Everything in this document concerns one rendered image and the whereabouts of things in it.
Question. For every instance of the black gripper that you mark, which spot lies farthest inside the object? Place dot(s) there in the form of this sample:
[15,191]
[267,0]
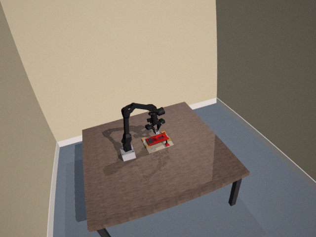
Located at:
[155,122]

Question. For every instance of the beige flat plate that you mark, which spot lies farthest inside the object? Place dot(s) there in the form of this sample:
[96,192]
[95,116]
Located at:
[158,146]

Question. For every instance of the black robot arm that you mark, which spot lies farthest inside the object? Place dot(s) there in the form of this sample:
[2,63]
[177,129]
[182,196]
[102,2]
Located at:
[126,140]

